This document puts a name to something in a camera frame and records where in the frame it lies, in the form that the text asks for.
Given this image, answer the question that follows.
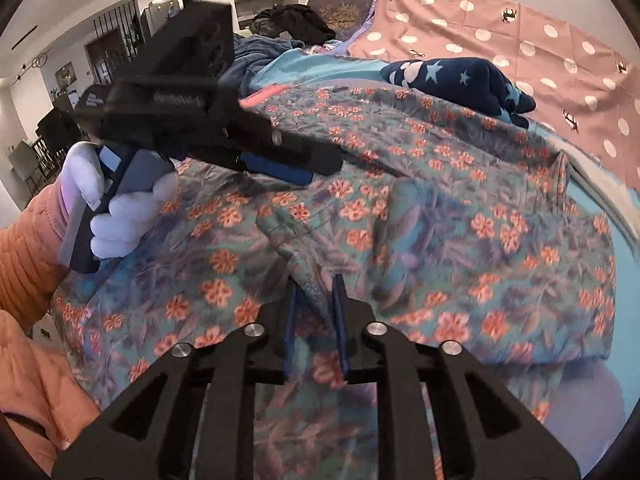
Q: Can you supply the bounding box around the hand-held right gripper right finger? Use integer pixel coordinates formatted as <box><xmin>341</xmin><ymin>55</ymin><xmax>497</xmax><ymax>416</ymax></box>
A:
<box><xmin>332</xmin><ymin>274</ymin><xmax>583</xmax><ymax>480</ymax></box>

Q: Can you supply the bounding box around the dark dining chair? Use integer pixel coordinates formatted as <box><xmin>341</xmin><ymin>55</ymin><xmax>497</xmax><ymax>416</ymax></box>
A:
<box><xmin>36</xmin><ymin>109</ymin><xmax>87</xmax><ymax>182</ymax></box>

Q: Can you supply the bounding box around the grey cabinet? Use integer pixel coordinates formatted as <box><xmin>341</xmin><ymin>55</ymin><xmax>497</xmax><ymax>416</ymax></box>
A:
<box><xmin>140</xmin><ymin>0</ymin><xmax>182</xmax><ymax>42</ymax></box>

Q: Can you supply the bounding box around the blue crumpled garment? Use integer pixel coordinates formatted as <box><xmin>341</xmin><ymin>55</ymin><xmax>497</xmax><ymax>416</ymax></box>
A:
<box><xmin>219</xmin><ymin>34</ymin><xmax>303</xmax><ymax>102</ymax></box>

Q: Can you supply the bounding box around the dark tree print pillow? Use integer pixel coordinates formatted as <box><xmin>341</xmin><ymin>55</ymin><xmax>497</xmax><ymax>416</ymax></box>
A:
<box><xmin>306</xmin><ymin>0</ymin><xmax>380</xmax><ymax>42</ymax></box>

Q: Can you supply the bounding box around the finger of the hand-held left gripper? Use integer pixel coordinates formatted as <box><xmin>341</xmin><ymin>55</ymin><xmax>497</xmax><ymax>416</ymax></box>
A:
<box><xmin>220</xmin><ymin>150</ymin><xmax>315</xmax><ymax>187</ymax></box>
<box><xmin>227</xmin><ymin>107</ymin><xmax>346</xmax><ymax>177</ymax></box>

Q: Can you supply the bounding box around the white chair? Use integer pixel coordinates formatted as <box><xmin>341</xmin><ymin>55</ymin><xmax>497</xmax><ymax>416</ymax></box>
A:
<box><xmin>7</xmin><ymin>139</ymin><xmax>40</xmax><ymax>182</ymax></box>

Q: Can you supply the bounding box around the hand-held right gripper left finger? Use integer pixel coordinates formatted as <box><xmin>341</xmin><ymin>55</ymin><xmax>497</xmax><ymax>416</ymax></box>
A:
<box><xmin>50</xmin><ymin>280</ymin><xmax>306</xmax><ymax>480</ymax></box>

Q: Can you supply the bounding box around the navy star print cloth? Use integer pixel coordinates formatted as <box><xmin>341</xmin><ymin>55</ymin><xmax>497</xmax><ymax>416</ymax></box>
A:
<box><xmin>380</xmin><ymin>56</ymin><xmax>537</xmax><ymax>130</ymax></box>

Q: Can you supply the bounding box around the person's left hand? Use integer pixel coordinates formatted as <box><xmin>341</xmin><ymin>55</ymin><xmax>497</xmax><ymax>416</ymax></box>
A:
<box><xmin>59</xmin><ymin>142</ymin><xmax>180</xmax><ymax>262</ymax></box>

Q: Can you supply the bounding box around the person's orange quilted jacket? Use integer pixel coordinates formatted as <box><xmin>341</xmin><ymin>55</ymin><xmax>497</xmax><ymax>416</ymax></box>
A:
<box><xmin>0</xmin><ymin>309</ymin><xmax>103</xmax><ymax>476</ymax></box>

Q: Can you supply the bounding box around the floral print garment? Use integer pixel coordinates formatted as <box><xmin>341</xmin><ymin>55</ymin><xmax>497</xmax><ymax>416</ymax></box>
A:
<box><xmin>54</xmin><ymin>82</ymin><xmax>620</xmax><ymax>480</ymax></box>

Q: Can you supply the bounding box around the person's left forearm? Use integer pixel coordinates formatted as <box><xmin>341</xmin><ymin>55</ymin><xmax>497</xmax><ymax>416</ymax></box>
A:
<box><xmin>0</xmin><ymin>182</ymin><xmax>81</xmax><ymax>333</ymax></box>

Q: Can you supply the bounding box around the pink polka dot blanket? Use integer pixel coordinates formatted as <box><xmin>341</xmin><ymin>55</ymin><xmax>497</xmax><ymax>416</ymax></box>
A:
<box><xmin>345</xmin><ymin>0</ymin><xmax>640</xmax><ymax>193</ymax></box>

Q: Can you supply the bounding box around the black clothes pile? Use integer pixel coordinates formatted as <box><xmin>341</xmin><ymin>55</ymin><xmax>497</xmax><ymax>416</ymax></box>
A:
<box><xmin>251</xmin><ymin>3</ymin><xmax>337</xmax><ymax>44</ymax></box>

